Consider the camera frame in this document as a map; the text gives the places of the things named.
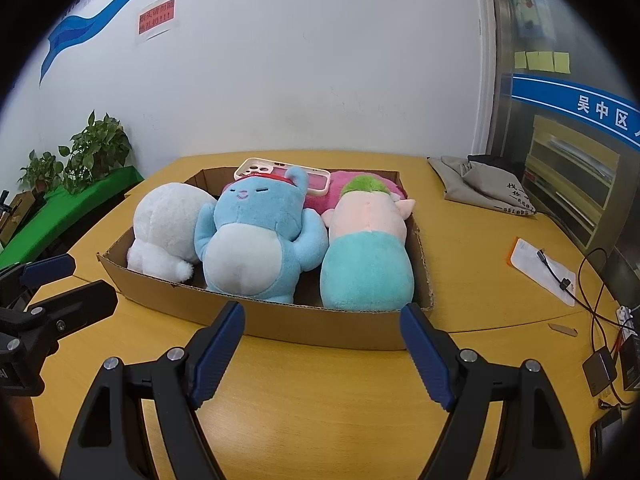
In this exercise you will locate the white flat packet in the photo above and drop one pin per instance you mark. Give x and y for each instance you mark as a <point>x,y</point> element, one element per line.
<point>530,265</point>

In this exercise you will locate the black power adapter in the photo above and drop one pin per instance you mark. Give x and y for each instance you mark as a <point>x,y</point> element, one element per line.
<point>600,372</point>

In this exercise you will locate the teal peach green-haired plush toy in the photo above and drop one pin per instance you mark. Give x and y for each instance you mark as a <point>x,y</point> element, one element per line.
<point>365,270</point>

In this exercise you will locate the blue plush toy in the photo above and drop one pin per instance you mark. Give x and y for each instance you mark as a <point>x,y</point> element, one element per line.
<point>250,240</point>

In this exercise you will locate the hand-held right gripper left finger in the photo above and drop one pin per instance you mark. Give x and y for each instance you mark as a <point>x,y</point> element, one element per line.
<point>220,355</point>

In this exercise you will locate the small green potted plant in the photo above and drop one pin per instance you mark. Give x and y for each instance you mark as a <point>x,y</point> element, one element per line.
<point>42,170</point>

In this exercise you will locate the white pink phone case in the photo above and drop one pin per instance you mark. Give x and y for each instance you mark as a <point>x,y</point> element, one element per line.
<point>272,166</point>

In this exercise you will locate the pink bear plush toy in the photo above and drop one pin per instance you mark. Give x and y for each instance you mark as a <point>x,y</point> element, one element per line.
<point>340,187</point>

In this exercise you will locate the cartoon poster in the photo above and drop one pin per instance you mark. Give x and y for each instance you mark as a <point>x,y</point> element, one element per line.
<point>531,5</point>

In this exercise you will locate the small wooden stick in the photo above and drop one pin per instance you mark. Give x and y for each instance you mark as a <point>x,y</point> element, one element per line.
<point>562,329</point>

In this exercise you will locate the large green potted plant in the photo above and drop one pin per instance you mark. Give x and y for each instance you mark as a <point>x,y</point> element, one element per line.
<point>100,150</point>

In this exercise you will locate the blue wave wall decal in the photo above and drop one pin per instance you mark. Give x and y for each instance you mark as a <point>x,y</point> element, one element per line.
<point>70,30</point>

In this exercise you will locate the brown carton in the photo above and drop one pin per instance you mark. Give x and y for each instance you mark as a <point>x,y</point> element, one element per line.
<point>20,210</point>

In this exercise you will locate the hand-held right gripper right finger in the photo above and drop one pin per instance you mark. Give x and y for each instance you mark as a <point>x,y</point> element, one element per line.
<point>425,355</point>

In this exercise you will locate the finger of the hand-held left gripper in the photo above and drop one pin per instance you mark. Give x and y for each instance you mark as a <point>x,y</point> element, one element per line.
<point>50,266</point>
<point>85,300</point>

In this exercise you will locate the black phone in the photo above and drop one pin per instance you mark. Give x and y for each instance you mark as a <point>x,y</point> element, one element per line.
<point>607,435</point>

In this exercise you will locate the beige shelf unit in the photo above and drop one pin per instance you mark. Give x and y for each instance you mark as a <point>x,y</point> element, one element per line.
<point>570,175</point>

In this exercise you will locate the white plush toy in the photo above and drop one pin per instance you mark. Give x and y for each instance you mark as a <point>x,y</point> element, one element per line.
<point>165,220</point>

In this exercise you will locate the red paper sign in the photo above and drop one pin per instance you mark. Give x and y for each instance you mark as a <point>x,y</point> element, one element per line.
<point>157,16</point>

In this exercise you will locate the blue banner sign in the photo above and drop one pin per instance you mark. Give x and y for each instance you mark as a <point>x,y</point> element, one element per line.
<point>550,92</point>

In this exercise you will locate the grey cloth bag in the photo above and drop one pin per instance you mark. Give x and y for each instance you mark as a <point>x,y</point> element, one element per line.
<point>460,180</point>

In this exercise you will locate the green table cloth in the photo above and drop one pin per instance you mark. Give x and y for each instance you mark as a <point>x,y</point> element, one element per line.
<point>75,210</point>

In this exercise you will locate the black small box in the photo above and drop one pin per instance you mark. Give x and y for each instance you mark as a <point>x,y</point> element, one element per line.
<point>631,360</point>

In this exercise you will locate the yellow sticky note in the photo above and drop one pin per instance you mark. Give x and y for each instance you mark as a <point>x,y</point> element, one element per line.
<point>520,60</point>
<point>561,62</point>
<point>540,61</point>

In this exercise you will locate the shallow cardboard box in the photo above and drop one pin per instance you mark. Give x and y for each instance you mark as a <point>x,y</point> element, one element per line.
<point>300,325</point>

